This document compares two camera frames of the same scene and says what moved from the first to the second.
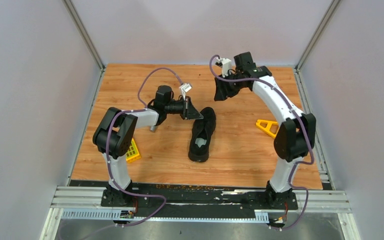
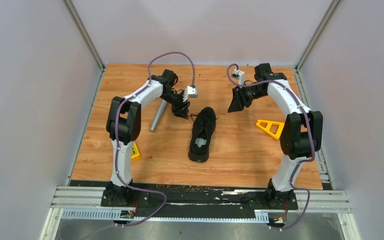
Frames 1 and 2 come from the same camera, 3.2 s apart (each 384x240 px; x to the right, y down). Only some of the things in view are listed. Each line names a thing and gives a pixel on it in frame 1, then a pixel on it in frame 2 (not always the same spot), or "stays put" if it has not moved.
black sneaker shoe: (202, 129) stays put
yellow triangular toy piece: (268, 127) stays put
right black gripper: (222, 92) to (239, 102)
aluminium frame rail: (86, 202) stays put
